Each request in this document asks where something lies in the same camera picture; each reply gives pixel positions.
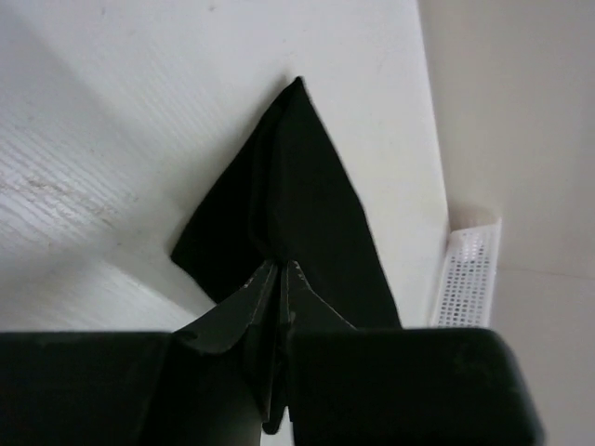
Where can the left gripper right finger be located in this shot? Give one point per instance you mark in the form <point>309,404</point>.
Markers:
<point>354,386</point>

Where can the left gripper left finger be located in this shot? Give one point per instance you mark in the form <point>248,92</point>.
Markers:
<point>208,383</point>

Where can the black tank top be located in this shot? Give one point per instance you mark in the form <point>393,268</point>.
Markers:
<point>286,196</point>

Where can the white plastic basket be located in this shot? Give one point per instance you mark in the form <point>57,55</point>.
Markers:
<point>466,290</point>

